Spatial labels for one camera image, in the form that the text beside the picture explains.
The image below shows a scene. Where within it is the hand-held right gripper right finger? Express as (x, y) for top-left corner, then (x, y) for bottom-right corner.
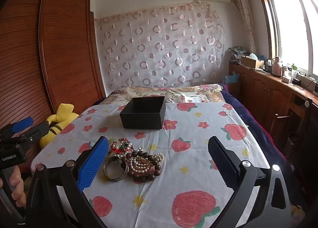
(208, 136), (292, 228)

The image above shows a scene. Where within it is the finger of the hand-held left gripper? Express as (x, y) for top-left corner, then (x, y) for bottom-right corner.
(1, 117), (34, 137)
(17, 122), (50, 145)

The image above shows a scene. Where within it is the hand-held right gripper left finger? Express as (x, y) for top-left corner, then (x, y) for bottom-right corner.
(25, 136), (110, 228)

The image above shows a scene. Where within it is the silver bangle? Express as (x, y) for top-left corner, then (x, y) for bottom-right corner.
(103, 156), (130, 182)

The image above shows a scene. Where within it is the ornamented metal hair comb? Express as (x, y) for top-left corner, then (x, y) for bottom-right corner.
(117, 138), (135, 154)

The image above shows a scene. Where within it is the brown wooden bead bracelet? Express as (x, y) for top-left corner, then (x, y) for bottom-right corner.
(122, 150), (162, 183)

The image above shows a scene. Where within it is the white pearl necklace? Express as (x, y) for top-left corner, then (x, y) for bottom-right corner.
(128, 153), (165, 176)

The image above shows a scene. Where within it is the black square box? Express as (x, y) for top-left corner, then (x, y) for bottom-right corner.
(120, 96), (166, 130)

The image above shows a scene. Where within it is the person's left hand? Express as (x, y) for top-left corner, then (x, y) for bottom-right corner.
(0, 165), (27, 210)

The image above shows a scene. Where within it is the strawberry print cloth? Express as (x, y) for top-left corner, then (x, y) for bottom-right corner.
(31, 102), (271, 228)

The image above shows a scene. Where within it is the yellow plush toy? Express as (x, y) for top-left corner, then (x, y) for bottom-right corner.
(40, 103), (80, 147)

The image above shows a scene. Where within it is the dark blue blanket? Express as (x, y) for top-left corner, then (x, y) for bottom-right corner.
(220, 84), (289, 164)

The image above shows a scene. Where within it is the wooden chair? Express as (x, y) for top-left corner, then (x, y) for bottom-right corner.
(270, 96), (313, 159)

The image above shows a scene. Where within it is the brown wooden cabinet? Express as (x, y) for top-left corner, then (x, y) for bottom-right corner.
(229, 61), (318, 204)

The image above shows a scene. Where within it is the blue paper bag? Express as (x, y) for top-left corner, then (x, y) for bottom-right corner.
(224, 74), (240, 85)

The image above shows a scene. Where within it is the floral bed quilt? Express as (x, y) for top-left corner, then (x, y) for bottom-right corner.
(106, 84), (224, 105)

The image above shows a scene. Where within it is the open cardboard box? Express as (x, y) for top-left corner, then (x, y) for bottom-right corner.
(240, 55), (265, 70)

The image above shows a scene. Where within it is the white kettle jug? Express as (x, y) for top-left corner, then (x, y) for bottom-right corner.
(271, 56), (284, 77)

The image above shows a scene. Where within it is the stack of folded cloth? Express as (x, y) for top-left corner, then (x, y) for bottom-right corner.
(229, 46), (249, 63)

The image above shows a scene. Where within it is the circle pattern sheer curtain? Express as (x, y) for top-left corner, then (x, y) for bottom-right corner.
(96, 2), (226, 94)

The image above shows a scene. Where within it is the window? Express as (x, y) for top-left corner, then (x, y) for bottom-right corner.
(253, 0), (318, 87)

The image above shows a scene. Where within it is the patterned window drape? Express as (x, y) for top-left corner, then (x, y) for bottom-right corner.
(231, 0), (259, 56)

